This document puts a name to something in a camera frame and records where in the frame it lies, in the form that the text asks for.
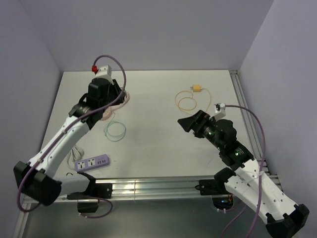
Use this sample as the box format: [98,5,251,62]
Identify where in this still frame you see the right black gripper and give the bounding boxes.
[177,109,223,150]

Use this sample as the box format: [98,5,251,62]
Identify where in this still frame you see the yellow charger cable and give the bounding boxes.
[175,88,212,117]

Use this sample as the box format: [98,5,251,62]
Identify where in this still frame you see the round pink power strip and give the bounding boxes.
[101,110,112,121]

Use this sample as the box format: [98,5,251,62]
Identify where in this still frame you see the yellow charger plug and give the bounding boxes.
[190,84,202,93]

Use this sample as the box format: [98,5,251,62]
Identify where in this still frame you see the thin teal charger cable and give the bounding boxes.
[103,121,126,142]

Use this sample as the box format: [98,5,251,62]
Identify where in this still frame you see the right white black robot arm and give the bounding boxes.
[177,110,310,238]

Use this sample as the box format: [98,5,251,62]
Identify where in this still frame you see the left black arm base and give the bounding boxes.
[66,183,112,214]

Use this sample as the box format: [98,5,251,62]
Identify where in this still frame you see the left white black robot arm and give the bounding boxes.
[13,77,125,206]

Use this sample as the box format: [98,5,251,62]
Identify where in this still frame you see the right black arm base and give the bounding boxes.
[195,179,235,211]

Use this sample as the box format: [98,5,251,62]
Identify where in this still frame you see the purple power strip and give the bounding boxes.
[75,154,110,172]

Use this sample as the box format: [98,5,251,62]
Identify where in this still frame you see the aluminium side rail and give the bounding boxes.
[229,70,261,150]

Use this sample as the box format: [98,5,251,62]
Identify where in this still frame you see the aluminium front rail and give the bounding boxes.
[23,176,284,204]

